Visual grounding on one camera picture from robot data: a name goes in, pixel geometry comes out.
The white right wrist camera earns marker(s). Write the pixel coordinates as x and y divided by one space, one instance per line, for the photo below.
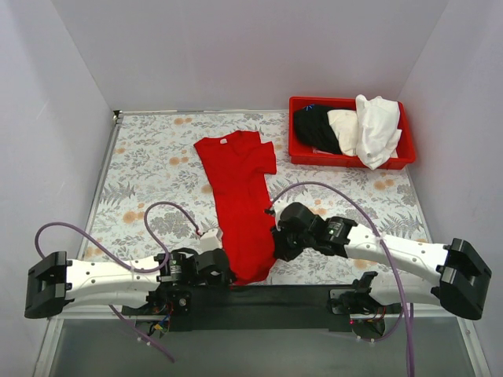
276 209

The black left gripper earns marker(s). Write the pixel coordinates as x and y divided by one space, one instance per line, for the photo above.
226 272

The white t shirt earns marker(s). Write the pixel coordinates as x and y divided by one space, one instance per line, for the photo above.
378 132

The cream t shirt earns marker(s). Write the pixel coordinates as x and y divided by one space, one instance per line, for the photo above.
344 124

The red t shirt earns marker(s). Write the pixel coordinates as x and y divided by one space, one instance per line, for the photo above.
236 166

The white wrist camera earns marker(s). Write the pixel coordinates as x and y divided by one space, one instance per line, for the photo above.
211 240
276 209

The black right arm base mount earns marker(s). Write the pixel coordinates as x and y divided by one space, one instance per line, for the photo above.
354 302

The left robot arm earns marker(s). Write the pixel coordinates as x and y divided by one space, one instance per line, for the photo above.
146 286

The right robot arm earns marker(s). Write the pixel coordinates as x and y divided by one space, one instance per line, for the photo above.
453 276

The floral patterned table mat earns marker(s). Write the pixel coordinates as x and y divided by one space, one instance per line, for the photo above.
156 193

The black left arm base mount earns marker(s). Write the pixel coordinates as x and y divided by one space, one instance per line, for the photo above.
162 303

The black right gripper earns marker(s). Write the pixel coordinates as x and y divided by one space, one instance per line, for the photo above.
280 245

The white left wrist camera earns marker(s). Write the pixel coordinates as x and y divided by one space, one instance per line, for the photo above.
211 240

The black t shirt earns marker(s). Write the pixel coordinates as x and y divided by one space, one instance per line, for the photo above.
312 128

